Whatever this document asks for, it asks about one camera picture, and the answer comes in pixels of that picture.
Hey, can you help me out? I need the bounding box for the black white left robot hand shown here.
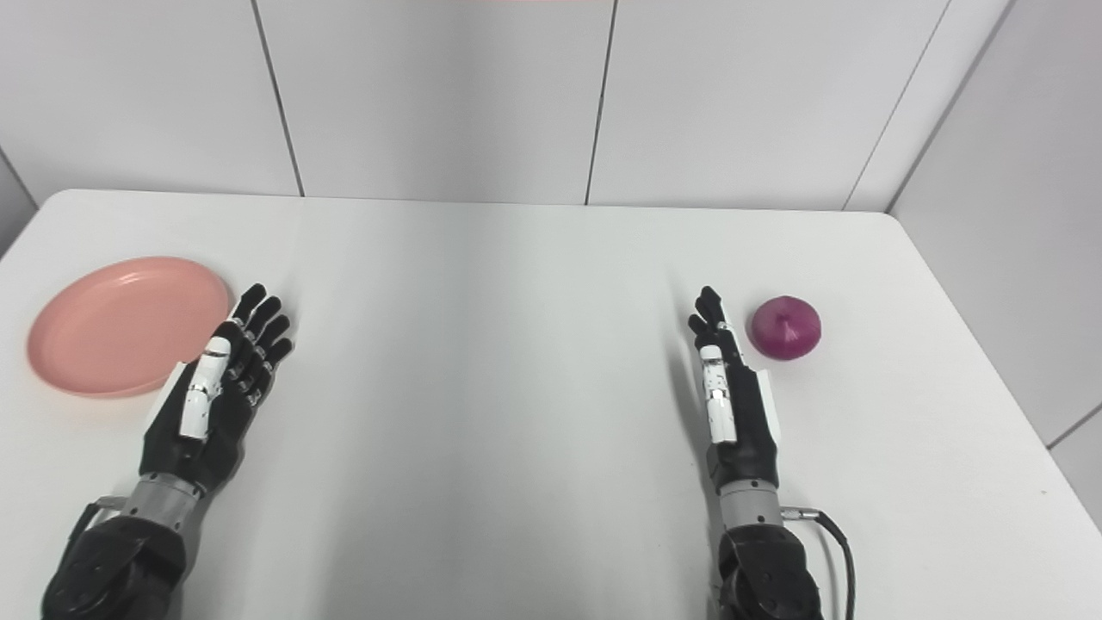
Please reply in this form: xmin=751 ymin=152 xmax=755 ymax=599
xmin=139 ymin=282 xmax=294 ymax=497

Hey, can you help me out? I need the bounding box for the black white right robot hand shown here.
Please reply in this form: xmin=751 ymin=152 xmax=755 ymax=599
xmin=687 ymin=286 xmax=783 ymax=494

